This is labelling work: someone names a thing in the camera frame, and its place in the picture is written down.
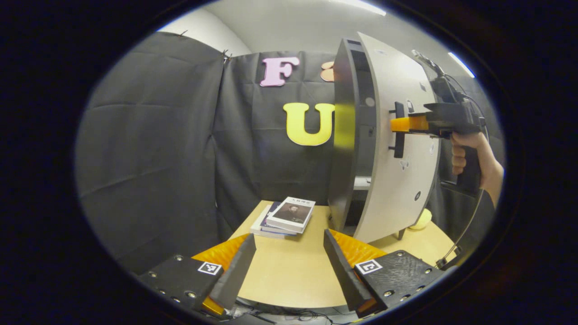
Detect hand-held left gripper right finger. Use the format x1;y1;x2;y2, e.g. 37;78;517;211
323;229;447;319

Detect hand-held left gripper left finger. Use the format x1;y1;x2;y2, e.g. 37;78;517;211
138;233;257;316

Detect black door handle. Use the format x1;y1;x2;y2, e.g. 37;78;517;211
389;102;406;158

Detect grey cabinet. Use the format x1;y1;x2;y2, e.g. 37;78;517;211
327;37;407;241

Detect pale yellow round coaster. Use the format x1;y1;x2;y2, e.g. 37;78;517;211
408;209;433;231

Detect white book with portrait cover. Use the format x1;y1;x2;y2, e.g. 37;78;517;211
266;196;316;234

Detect black backdrop cloth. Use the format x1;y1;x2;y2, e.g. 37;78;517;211
75;32;504;276

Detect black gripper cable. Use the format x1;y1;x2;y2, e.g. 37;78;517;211
435;126;490;270

